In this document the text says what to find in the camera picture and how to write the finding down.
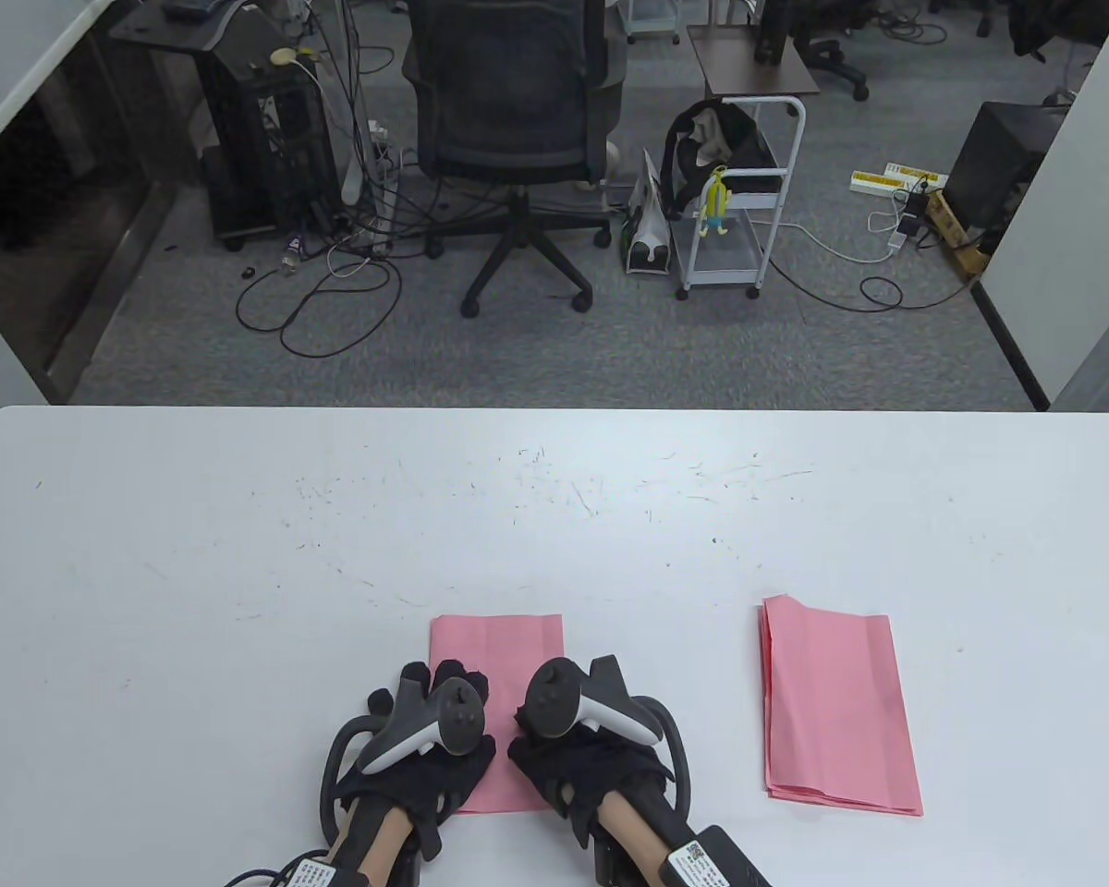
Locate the black cabinet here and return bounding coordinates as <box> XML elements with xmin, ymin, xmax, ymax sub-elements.
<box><xmin>943</xmin><ymin>100</ymin><xmax>1073</xmax><ymax>255</ymax></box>

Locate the black white shopping bag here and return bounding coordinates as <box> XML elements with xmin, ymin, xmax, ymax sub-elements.
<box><xmin>621</xmin><ymin>148</ymin><xmax>674</xmax><ymax>276</ymax></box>

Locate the person's left hand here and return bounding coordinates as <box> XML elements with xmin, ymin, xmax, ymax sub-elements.
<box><xmin>333</xmin><ymin>659</ymin><xmax>498</xmax><ymax>862</ymax></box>

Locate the person's right forearm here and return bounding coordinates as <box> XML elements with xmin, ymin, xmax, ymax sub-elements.
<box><xmin>596</xmin><ymin>793</ymin><xmax>680</xmax><ymax>879</ymax></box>

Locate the person's right hand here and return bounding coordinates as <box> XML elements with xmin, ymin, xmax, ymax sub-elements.
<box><xmin>507</xmin><ymin>704</ymin><xmax>677</xmax><ymax>847</ymax></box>

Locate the white floor cable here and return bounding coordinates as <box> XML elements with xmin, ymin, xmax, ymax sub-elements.
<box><xmin>776</xmin><ymin>208</ymin><xmax>908</xmax><ymax>265</ymax></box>

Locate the black floor cable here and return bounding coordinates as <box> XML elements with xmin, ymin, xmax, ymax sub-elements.
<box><xmin>767</xmin><ymin>254</ymin><xmax>977</xmax><ymax>313</ymax></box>
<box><xmin>235</xmin><ymin>248</ymin><xmax>404</xmax><ymax>359</ymax></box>

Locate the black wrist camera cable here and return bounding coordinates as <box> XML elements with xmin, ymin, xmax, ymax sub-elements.
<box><xmin>222</xmin><ymin>844</ymin><xmax>329</xmax><ymax>887</ymax></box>

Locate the black rolling computer stand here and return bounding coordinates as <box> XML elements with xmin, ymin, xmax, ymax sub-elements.
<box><xmin>109</xmin><ymin>0</ymin><xmax>352</xmax><ymax>252</ymax></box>

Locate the yellow toy figure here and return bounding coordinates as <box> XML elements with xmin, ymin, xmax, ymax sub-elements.
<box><xmin>700</xmin><ymin>164</ymin><xmax>734</xmax><ymax>239</ymax></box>

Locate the grey black handheld controller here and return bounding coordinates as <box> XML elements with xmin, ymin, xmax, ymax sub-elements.
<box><xmin>321</xmin><ymin>677</ymin><xmax>487</xmax><ymax>837</ymax></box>
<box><xmin>526</xmin><ymin>656</ymin><xmax>692</xmax><ymax>816</ymax></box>

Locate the white rolling cart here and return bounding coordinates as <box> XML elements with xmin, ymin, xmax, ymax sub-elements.
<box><xmin>675</xmin><ymin>95</ymin><xmax>807</xmax><ymax>301</ymax></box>

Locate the person's left forearm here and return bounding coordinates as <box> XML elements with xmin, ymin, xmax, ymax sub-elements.
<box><xmin>322</xmin><ymin>796</ymin><xmax>417</xmax><ymax>879</ymax></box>

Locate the brown side table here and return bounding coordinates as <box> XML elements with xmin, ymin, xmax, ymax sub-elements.
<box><xmin>687</xmin><ymin>23</ymin><xmax>821</xmax><ymax>99</ymax></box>

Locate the black mesh office chair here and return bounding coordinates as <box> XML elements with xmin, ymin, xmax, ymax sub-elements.
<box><xmin>402</xmin><ymin>0</ymin><xmax>628</xmax><ymax>320</ymax></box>

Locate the white yellow power strip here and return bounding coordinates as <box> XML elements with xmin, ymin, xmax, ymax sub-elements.
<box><xmin>850</xmin><ymin>164</ymin><xmax>949</xmax><ymax>197</ymax></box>

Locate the pink cloth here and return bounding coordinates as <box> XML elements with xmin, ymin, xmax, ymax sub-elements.
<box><xmin>762</xmin><ymin>605</ymin><xmax>925</xmax><ymax>817</ymax></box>
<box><xmin>429</xmin><ymin>614</ymin><xmax>566</xmax><ymax>815</ymax></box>

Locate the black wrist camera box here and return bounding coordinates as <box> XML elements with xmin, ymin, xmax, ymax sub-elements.
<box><xmin>286</xmin><ymin>855</ymin><xmax>372</xmax><ymax>887</ymax></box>
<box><xmin>658</xmin><ymin>825</ymin><xmax>773</xmax><ymax>887</ymax></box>

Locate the cardboard box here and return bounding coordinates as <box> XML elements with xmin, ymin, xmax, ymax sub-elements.
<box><xmin>924</xmin><ymin>189</ymin><xmax>992</xmax><ymax>283</ymax></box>

